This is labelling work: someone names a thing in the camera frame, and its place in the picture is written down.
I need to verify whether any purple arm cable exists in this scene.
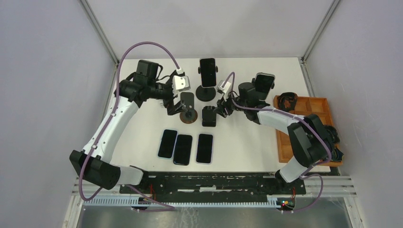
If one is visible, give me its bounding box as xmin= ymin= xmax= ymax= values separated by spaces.
xmin=78 ymin=41 xmax=184 ymax=213
xmin=220 ymin=71 xmax=333 ymax=213

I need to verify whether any white slotted cable duct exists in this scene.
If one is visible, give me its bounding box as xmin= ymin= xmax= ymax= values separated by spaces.
xmin=83 ymin=196 xmax=289 ymax=209

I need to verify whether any white cased phone on stand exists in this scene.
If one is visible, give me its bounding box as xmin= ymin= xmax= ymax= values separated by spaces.
xmin=252 ymin=72 xmax=275 ymax=100

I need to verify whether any black round stand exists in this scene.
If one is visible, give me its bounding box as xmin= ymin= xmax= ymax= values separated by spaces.
xmin=195 ymin=85 xmax=216 ymax=102

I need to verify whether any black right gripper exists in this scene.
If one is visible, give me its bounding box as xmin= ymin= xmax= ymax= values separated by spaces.
xmin=213 ymin=89 xmax=248 ymax=118

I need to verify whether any black cable bundle middle right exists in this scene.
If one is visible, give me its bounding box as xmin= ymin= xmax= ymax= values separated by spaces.
xmin=324 ymin=124 xmax=341 ymax=145

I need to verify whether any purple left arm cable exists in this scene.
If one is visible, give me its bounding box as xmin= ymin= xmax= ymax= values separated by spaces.
xmin=78 ymin=41 xmax=184 ymax=213

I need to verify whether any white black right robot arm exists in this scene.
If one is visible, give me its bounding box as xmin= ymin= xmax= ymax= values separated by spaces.
xmin=214 ymin=81 xmax=334 ymax=194

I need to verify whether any small black phone stand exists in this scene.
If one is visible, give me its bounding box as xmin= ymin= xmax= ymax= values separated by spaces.
xmin=202 ymin=106 xmax=217 ymax=127

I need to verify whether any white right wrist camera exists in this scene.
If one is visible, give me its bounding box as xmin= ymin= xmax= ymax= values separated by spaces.
xmin=216 ymin=80 xmax=232 ymax=100

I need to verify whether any orange compartment tray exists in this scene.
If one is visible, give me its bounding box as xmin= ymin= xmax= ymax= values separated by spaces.
xmin=272 ymin=95 xmax=344 ymax=168

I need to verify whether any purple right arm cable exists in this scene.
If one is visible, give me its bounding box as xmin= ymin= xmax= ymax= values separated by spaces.
xmin=220 ymin=71 xmax=333 ymax=213

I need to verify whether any wooden base black phone stand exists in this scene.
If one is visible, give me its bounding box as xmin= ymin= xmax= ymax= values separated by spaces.
xmin=180 ymin=92 xmax=198 ymax=124

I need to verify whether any black cable bundle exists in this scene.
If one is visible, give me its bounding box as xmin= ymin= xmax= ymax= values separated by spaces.
xmin=330 ymin=144 xmax=345 ymax=164
xmin=324 ymin=124 xmax=341 ymax=145
xmin=277 ymin=92 xmax=299 ymax=113

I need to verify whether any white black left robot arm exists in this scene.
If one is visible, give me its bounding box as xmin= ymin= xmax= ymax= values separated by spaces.
xmin=69 ymin=60 xmax=190 ymax=194

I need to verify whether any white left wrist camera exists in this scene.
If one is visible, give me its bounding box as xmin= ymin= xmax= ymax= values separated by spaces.
xmin=172 ymin=68 xmax=191 ymax=95

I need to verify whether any black cable bundle lower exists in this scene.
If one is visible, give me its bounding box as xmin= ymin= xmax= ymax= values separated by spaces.
xmin=330 ymin=144 xmax=345 ymax=164

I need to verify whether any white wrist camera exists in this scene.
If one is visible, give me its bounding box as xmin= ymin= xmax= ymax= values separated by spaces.
xmin=172 ymin=68 xmax=191 ymax=95
xmin=216 ymin=80 xmax=232 ymax=100

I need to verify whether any light blue cased phone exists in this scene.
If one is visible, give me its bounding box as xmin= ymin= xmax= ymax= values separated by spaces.
xmin=157 ymin=129 xmax=178 ymax=159

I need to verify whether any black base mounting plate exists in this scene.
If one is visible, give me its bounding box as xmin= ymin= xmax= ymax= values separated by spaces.
xmin=136 ymin=171 xmax=306 ymax=203

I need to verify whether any black phone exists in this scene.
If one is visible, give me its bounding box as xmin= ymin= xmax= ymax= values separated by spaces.
xmin=173 ymin=134 xmax=193 ymax=166
xmin=199 ymin=58 xmax=217 ymax=87

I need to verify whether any white framed small phone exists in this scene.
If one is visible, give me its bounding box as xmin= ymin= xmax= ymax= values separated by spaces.
xmin=196 ymin=133 xmax=213 ymax=164

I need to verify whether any black cable bundle top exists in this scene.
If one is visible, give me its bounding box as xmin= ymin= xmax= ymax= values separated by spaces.
xmin=277 ymin=92 xmax=299 ymax=113

